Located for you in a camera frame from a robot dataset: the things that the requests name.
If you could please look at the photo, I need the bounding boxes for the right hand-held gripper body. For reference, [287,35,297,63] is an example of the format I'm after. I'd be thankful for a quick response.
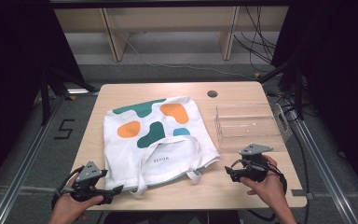
[234,143,274,183]

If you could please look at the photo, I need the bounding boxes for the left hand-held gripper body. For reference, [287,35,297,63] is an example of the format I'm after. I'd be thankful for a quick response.
[69,161,114,205]

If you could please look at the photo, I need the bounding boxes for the white tote bag coloured blobs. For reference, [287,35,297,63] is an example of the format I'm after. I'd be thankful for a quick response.
[103,95,222,197]

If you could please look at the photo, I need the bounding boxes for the clear plastic container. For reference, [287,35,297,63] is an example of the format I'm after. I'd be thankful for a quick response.
[214,103,293,151]

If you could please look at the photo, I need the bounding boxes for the person's right hand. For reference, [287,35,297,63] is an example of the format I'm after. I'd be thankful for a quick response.
[240,154,288,216]

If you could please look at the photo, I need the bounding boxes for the person's left hand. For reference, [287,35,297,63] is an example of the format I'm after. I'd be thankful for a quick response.
[48,173,105,224]

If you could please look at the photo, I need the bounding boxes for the grey tape strip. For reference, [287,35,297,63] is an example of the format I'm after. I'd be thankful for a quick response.
[292,189,315,201]

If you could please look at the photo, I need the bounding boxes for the black metal stand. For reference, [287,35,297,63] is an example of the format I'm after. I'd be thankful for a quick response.
[258,51,306,121]
[39,65,98,126]

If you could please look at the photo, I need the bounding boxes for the black curtain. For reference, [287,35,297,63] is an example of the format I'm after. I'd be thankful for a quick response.
[0,0,87,200]
[271,0,358,195]

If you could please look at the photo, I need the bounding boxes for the light wooden shelf unit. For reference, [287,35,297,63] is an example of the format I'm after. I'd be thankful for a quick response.
[53,6,290,63]

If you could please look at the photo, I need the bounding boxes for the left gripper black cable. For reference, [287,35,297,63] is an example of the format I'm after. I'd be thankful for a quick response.
[51,165,86,210]

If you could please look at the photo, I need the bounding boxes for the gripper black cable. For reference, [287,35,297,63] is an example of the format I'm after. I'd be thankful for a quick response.
[51,165,86,210]
[247,163,288,222]

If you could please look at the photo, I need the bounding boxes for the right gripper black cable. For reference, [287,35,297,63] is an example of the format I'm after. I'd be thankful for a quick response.
[247,163,288,222]

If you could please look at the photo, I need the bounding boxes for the metal floor rail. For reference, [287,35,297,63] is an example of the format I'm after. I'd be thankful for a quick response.
[287,118,358,224]
[0,95,68,224]

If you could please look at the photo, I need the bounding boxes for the white floor cable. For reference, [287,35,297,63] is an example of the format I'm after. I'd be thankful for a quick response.
[117,29,257,79]

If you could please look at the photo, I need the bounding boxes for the bundle of black floor cables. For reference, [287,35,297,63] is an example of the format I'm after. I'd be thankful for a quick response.
[233,6,278,73]

